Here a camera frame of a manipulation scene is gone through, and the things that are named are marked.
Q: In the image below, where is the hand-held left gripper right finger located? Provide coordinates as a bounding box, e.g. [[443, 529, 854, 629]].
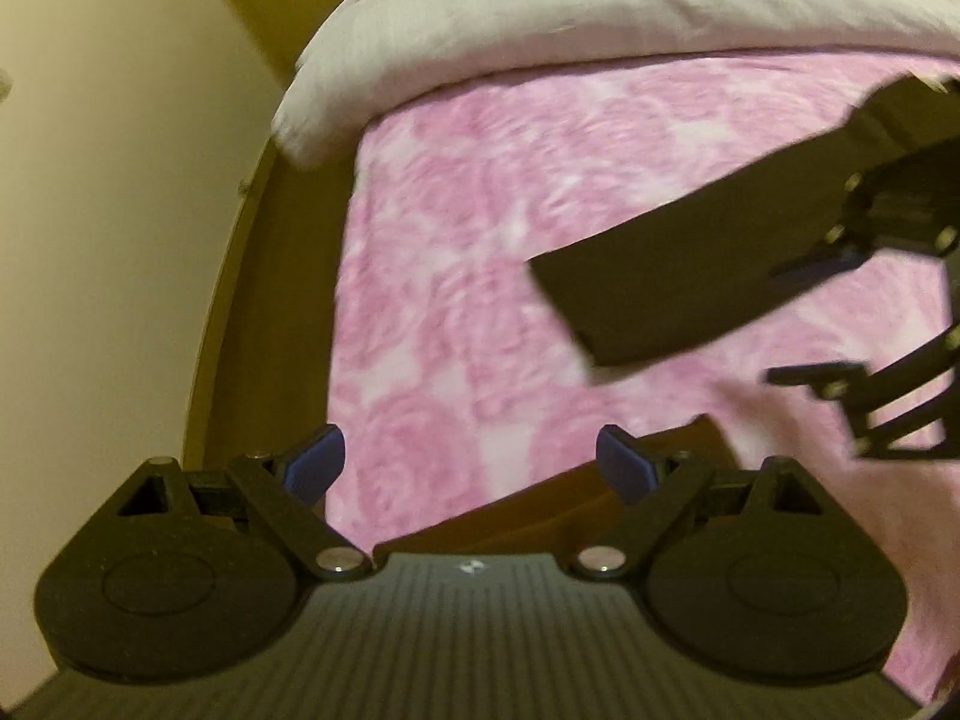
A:
[[573, 424, 826, 582]]

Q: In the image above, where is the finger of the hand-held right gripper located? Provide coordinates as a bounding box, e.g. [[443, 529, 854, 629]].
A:
[[765, 326, 960, 463], [771, 154, 960, 295]]

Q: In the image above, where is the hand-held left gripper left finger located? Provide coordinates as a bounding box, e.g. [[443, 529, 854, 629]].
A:
[[114, 424, 374, 582]]

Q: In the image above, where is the dark cloth garment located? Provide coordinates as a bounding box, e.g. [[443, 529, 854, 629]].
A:
[[527, 75, 960, 368]]

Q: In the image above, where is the pink floral blanket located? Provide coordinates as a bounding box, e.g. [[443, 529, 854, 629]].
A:
[[322, 45, 960, 707]]

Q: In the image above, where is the white pillow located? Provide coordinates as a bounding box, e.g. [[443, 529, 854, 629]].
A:
[[270, 0, 960, 170]]

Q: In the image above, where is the wooden bed frame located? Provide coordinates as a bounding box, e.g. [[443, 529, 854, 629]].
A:
[[180, 0, 743, 560]]

